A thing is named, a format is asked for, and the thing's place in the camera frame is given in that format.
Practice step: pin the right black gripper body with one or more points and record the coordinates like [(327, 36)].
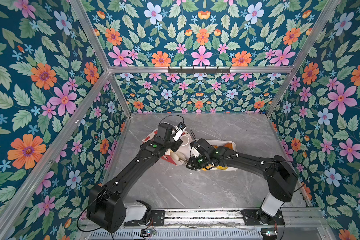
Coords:
[(199, 162)]

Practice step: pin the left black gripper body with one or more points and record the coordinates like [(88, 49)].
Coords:
[(170, 143)]

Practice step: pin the long twisted fake bread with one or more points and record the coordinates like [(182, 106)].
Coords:
[(213, 167)]

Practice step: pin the metal tongs white tips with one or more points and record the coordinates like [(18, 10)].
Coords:
[(181, 158)]

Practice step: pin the brown croissant fake bread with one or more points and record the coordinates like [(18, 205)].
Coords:
[(229, 146)]

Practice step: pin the white red paper bag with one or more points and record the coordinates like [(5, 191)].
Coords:
[(169, 155)]

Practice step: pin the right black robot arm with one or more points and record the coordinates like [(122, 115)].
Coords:
[(279, 174)]

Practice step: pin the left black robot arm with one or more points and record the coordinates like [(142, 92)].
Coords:
[(106, 207)]

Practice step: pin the white rectangular tray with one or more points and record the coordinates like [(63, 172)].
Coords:
[(217, 143)]

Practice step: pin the black hook rack bar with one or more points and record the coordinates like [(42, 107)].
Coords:
[(198, 70)]

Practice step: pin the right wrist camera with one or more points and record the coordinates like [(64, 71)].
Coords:
[(194, 153)]

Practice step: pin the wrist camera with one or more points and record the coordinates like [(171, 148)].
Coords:
[(194, 153), (179, 131)]

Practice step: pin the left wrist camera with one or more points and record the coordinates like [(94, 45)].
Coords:
[(179, 131)]

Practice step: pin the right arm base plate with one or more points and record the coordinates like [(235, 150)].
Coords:
[(254, 217)]

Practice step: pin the white slotted cable duct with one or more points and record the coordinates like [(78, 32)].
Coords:
[(177, 234)]

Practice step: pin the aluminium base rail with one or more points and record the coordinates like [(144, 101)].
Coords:
[(232, 217)]

